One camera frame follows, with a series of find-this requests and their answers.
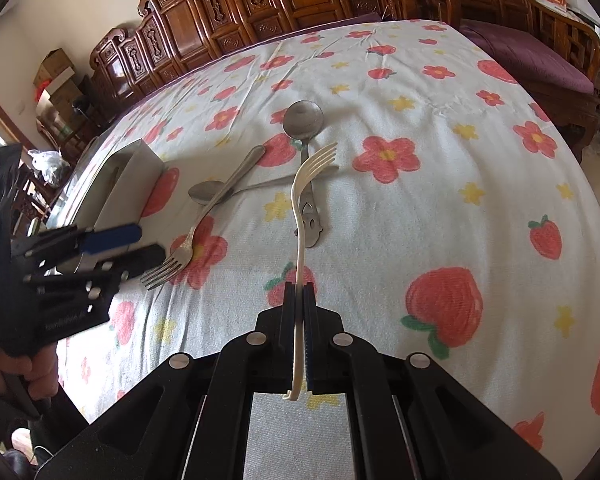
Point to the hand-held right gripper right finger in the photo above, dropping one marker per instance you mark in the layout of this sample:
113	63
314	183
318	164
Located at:
310	310

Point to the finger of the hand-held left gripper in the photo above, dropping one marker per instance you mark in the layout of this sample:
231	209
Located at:
110	234
140	257

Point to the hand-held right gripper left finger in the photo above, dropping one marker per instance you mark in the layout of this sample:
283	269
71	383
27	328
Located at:
289	320

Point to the stainless steel container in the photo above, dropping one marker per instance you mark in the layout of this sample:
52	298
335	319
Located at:
130	190

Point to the cream plastic fork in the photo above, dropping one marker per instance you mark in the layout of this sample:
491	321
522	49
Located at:
300	260

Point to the metal fork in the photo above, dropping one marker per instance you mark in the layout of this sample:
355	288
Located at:
231	180

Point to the person's left hand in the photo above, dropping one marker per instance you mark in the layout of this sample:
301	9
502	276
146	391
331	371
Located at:
40	375

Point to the dark wooden chair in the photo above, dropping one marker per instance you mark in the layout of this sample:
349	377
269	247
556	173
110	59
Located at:
27	195

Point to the white plastic bag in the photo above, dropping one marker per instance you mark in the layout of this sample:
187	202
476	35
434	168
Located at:
50	162

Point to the floral strawberry bedsheet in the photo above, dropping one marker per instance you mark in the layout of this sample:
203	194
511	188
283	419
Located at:
430	185

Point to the brown cardboard box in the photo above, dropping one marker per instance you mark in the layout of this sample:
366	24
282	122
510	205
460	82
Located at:
52	62

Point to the round metal soup spoon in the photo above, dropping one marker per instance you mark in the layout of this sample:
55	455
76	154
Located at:
304	119

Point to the purple bench cushion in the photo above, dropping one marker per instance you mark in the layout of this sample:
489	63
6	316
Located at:
530	55

